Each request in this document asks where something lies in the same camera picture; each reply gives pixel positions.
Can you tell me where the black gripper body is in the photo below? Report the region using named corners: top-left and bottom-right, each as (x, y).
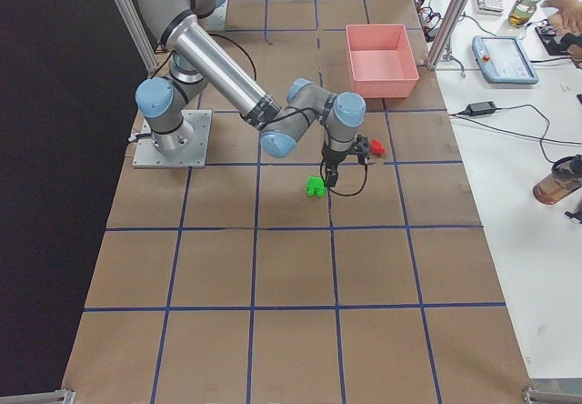
top-left (321, 137), bottom-right (356, 170)

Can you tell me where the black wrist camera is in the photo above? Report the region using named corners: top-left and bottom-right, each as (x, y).
top-left (354, 135), bottom-right (371, 166)

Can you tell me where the brown water bottle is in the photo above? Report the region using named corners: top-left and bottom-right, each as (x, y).
top-left (532, 154), bottom-right (581, 205)

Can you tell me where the aluminium frame post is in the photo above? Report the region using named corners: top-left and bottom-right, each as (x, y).
top-left (426, 0), bottom-right (467, 70)

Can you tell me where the person hand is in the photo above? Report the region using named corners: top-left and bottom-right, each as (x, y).
top-left (549, 0), bottom-right (581, 34)

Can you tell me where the teach pendant tablet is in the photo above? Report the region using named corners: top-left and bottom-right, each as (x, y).
top-left (471, 35), bottom-right (539, 86)

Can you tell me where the black power adapter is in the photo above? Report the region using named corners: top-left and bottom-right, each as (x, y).
top-left (462, 101), bottom-right (497, 117)

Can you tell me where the green toy block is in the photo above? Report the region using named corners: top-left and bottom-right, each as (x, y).
top-left (306, 176), bottom-right (326, 197)

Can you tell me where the pink plastic box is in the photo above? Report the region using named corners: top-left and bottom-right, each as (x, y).
top-left (346, 24), bottom-right (419, 98)

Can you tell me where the red toy block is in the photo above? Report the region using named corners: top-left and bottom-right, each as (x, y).
top-left (369, 139), bottom-right (386, 157)

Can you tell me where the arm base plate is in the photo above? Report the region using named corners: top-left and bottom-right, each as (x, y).
top-left (198, 0), bottom-right (228, 32)
top-left (132, 109), bottom-right (213, 168)

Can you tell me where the green yellow figurine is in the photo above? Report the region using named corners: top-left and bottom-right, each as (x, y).
top-left (507, 0), bottom-right (541, 27)

